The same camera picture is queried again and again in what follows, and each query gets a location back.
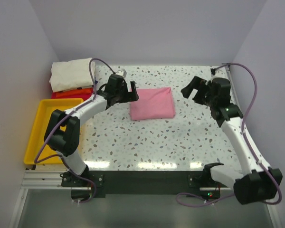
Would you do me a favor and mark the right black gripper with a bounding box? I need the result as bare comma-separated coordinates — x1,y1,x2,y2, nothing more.
180,76,216,107

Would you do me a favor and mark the pink t shirt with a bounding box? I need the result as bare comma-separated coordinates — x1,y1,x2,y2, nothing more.
130,87,176,121

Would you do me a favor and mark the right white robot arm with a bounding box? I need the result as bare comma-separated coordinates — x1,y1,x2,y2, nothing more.
181,76,283,205

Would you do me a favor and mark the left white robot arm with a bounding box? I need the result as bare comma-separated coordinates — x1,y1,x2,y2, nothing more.
44,70,139,186

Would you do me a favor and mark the folded red t shirt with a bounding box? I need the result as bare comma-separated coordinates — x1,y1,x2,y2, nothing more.
51,92,93,101

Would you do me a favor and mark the folded orange t shirt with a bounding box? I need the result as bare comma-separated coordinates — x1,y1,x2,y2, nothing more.
53,88,93,97

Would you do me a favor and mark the folded cream t shirt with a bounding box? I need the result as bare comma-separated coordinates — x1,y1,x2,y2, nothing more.
49,58,95,92

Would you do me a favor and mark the yellow plastic tray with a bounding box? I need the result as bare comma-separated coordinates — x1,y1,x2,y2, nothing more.
23,98,83,165

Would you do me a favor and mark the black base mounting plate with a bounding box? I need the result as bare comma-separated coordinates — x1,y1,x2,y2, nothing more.
60,171,223,201

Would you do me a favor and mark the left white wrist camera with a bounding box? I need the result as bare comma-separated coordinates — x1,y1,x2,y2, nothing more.
116,69,127,78

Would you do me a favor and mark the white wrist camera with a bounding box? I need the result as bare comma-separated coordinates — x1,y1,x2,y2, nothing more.
210,68,218,81
116,69,127,78

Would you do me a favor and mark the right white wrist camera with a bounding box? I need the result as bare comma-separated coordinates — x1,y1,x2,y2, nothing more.
210,68,218,81

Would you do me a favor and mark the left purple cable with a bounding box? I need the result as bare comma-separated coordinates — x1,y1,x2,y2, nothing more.
34,58,117,205

